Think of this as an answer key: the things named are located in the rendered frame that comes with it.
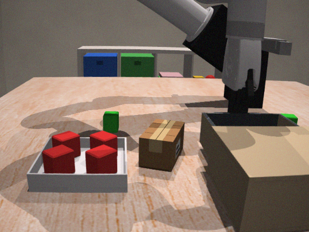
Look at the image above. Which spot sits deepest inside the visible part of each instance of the brown cardboard box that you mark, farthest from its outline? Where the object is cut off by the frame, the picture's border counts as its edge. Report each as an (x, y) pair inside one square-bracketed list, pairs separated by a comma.
[(161, 144)]

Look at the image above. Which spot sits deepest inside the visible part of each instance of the green block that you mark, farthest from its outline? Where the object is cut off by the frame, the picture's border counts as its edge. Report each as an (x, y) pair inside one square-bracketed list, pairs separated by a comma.
[(292, 117), (111, 121)]

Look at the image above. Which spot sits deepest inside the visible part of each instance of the red block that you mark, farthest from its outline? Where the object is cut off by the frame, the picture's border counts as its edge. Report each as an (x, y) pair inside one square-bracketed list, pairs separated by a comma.
[(69, 139), (101, 160), (103, 138), (58, 160)]

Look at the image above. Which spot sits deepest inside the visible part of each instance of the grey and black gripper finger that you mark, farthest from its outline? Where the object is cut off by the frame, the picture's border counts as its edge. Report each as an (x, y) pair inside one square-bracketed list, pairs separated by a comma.
[(231, 101), (242, 102)]

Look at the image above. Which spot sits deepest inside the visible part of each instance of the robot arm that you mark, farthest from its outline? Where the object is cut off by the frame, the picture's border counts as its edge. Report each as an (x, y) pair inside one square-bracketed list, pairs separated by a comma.
[(245, 18)]

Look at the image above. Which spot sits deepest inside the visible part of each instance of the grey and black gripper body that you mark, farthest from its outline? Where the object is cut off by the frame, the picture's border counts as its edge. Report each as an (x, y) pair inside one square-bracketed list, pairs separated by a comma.
[(241, 54)]

